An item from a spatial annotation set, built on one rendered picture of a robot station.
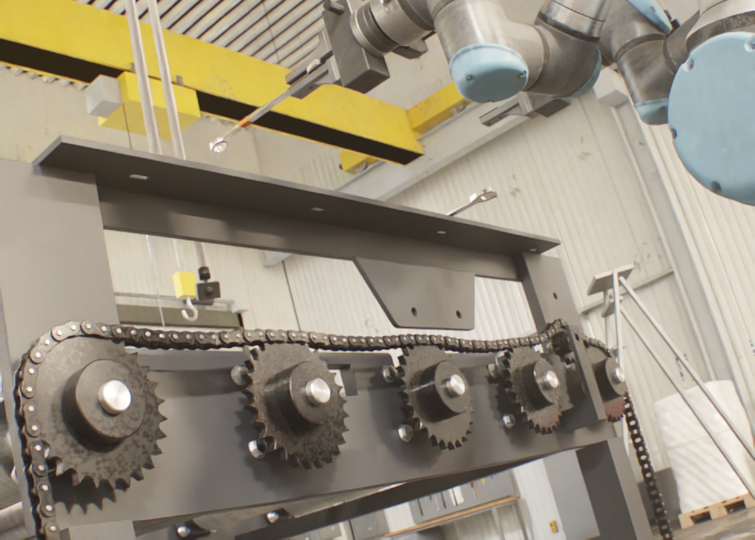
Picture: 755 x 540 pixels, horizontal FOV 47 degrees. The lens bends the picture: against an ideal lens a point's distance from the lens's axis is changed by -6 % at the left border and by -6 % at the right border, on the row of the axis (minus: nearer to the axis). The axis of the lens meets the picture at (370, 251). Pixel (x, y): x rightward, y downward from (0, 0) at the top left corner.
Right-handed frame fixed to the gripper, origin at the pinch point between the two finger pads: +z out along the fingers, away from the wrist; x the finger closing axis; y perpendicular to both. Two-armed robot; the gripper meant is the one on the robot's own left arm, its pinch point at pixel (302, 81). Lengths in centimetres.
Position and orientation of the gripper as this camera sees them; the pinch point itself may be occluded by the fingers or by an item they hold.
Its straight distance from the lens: 134.1
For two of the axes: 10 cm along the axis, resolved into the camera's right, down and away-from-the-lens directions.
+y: -6.3, -0.9, -7.7
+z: -7.3, 4.0, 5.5
